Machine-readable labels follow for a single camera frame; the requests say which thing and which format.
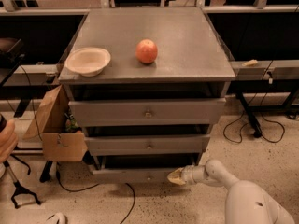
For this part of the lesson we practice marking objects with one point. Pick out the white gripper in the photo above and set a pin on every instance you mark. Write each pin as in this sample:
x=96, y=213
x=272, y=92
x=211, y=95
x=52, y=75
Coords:
x=189, y=174

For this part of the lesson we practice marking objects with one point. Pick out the grey bottom drawer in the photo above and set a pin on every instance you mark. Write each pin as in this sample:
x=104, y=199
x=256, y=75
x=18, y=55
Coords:
x=134, y=174

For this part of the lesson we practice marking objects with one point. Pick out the grey drawer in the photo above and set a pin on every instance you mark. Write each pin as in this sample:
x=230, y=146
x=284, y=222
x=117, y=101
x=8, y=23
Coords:
x=147, y=112
x=134, y=174
x=143, y=145

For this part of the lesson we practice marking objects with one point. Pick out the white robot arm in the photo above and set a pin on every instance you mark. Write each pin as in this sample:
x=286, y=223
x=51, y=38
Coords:
x=246, y=202

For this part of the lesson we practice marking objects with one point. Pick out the grey middle drawer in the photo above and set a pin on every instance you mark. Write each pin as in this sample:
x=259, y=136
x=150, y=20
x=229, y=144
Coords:
x=143, y=145

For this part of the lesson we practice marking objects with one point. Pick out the grey drawer cabinet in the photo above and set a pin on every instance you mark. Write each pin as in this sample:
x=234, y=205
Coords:
x=146, y=85

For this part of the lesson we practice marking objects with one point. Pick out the grey top drawer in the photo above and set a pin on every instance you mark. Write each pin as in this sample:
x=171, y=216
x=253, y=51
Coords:
x=147, y=112

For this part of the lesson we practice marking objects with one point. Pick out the person's hand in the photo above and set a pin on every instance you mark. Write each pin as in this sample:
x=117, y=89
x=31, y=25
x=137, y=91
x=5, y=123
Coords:
x=8, y=140

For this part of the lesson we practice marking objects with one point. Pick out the red apple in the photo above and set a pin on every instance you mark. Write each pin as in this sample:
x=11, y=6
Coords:
x=146, y=51

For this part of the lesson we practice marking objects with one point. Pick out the yellow sponge piece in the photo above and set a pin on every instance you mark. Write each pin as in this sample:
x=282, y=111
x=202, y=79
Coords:
x=250, y=63

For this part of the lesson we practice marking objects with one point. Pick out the brown cardboard box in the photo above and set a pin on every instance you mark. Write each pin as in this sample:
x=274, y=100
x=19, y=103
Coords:
x=49, y=123

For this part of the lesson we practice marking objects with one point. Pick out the white paper bowl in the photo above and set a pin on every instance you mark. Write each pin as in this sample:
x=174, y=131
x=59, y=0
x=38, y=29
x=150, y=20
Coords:
x=88, y=62

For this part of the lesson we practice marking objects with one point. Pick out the black grabber tool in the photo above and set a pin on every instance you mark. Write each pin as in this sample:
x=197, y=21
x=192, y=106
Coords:
x=19, y=188

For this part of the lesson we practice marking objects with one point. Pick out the grey long bench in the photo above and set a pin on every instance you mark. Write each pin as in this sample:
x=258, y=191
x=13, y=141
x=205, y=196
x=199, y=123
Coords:
x=281, y=69

